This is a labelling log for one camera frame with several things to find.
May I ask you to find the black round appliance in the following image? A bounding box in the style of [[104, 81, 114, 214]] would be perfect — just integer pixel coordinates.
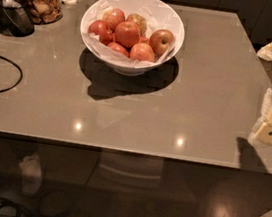
[[1, 7, 35, 37]]

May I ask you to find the black cable on table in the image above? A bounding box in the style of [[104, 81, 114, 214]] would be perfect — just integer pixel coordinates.
[[0, 53, 27, 99]]

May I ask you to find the small red apple behind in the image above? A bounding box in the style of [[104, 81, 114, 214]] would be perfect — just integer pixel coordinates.
[[139, 37, 149, 43]]

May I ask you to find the large red apple centre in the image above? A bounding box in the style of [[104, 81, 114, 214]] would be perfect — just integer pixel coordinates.
[[114, 21, 140, 48]]

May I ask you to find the small red apple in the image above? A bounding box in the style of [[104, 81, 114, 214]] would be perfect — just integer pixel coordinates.
[[139, 37, 149, 43], [99, 30, 114, 46]]

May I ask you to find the right white shoe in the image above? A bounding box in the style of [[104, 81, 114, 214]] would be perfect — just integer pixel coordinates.
[[19, 153, 43, 197]]

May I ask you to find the white ceramic bowl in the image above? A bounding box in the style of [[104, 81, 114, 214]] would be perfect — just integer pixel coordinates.
[[74, 0, 191, 84]]

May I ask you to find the yellowish apple at back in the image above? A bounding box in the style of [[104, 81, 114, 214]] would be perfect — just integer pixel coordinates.
[[126, 13, 148, 37]]

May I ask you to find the small red apple left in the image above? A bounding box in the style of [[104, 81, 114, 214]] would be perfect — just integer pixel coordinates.
[[99, 30, 114, 46]]

